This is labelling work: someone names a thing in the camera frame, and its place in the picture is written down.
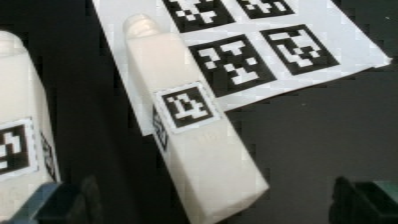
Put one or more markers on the fiducial marker sheet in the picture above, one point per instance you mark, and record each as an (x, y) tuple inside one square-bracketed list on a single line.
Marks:
[(273, 45)]

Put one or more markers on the white desk leg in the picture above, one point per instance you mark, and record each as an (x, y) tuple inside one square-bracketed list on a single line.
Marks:
[(218, 178), (29, 166)]

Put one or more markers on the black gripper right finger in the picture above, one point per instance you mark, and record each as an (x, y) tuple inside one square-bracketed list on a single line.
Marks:
[(365, 202)]

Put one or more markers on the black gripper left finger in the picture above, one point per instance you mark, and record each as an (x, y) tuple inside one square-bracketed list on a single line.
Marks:
[(74, 206)]

